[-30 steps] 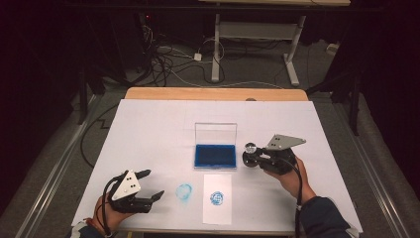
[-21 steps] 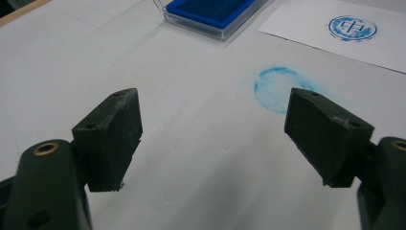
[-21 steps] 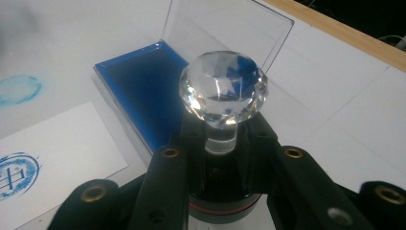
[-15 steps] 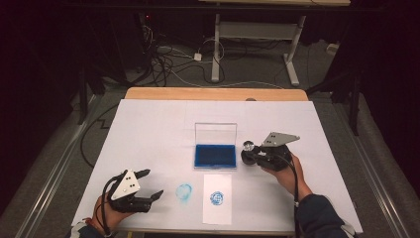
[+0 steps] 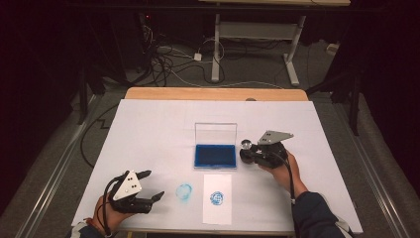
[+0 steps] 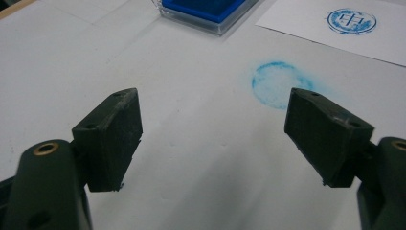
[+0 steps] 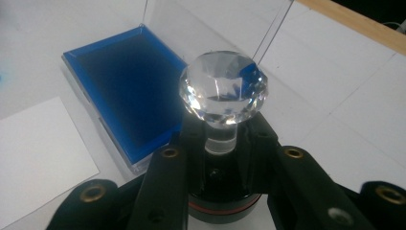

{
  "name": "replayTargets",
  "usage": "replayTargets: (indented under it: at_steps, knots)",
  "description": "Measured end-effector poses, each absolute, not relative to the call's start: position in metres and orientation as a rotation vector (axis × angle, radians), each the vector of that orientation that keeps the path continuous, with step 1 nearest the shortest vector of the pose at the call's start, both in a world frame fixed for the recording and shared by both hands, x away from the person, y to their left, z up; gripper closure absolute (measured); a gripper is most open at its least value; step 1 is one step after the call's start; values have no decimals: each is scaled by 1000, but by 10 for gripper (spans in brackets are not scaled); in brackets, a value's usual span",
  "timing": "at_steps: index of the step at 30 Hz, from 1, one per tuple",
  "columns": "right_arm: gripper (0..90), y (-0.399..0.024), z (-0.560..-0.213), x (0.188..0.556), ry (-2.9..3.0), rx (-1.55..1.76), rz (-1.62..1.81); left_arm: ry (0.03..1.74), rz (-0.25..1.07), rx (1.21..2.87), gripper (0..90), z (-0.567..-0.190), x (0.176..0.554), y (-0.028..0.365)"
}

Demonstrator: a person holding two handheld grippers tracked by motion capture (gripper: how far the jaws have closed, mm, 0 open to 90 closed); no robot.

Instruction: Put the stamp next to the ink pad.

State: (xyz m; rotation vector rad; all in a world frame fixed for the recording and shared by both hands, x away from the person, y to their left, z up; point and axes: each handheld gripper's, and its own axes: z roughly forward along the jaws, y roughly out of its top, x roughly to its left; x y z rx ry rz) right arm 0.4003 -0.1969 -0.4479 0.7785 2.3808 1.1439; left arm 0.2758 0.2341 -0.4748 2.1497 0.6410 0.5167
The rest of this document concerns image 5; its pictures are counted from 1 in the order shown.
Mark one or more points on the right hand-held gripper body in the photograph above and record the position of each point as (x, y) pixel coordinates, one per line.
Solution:
(274, 153)

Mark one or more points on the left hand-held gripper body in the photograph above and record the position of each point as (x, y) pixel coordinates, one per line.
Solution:
(128, 188)

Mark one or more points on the blue ink pad clear case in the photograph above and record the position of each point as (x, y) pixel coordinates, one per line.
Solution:
(215, 156)

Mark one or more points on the white paper slip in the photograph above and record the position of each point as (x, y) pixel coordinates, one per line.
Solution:
(216, 185)

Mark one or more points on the person's left hand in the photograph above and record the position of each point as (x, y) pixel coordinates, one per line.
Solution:
(107, 216)

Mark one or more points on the clear blue plastic cap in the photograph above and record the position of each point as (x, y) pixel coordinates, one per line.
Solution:
(178, 193)

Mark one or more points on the white table cover sheet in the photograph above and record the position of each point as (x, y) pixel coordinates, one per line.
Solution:
(148, 132)

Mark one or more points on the black metal stand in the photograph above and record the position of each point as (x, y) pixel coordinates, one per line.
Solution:
(355, 105)
(82, 99)

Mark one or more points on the white power adapter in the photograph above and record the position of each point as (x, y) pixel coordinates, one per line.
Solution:
(197, 57)

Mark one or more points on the small white box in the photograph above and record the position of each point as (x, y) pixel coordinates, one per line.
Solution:
(333, 49)

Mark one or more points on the aluminium floor rail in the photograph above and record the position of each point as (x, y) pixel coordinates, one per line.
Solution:
(376, 185)
(52, 185)

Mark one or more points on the white metal desk frame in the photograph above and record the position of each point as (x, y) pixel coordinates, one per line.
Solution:
(257, 30)

